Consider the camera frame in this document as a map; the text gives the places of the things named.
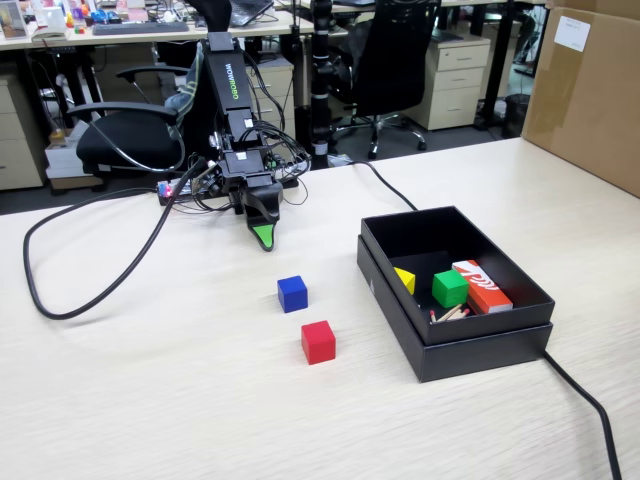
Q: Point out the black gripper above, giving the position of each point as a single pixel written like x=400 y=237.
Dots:
x=245 y=167

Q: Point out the red wooden cube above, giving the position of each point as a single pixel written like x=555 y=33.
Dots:
x=318 y=344

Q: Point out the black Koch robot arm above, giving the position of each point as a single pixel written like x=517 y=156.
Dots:
x=230 y=80

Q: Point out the blue wooden cube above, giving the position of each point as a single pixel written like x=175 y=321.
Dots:
x=292 y=295

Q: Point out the green wooden cube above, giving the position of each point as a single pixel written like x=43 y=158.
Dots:
x=450 y=290

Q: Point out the controller board with red LED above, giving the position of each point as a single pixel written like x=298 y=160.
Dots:
x=172 y=191

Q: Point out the plaid green jacket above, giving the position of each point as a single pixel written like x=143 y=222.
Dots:
x=187 y=92

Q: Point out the black vertical pole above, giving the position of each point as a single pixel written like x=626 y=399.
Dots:
x=321 y=75

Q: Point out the yellow wooden block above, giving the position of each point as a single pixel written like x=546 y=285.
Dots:
x=407 y=281

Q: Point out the black office chair with armrests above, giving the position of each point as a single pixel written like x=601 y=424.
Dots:
x=125 y=145

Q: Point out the black cardboard box tray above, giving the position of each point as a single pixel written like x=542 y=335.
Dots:
x=425 y=235

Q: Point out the black mesh office chair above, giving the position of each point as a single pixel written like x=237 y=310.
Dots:
x=395 y=60

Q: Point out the black laptop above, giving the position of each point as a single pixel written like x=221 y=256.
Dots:
x=250 y=12

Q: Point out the stack of white boxes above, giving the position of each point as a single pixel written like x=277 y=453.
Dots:
x=60 y=160

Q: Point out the light wooden office desk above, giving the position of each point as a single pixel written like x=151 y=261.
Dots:
x=150 y=38

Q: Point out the white drawer cabinet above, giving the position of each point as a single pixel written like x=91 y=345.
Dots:
x=450 y=85

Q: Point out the black keyboard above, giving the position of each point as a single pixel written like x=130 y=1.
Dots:
x=140 y=28

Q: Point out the orange white matchbox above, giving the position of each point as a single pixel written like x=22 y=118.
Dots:
x=485 y=290

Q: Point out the black cardboard box lid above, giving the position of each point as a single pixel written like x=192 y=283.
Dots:
x=480 y=357

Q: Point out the beige wide drawer cabinet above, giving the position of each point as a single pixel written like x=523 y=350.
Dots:
x=17 y=145

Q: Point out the black trash bin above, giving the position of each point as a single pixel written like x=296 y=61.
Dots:
x=516 y=117

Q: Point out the office desk with black leg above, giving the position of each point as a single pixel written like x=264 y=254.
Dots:
x=500 y=60

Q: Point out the large brown cardboard box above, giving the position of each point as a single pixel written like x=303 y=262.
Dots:
x=585 y=100

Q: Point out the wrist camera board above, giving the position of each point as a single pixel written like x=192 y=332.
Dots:
x=206 y=179

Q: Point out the picture frame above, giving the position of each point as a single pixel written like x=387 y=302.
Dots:
x=12 y=24

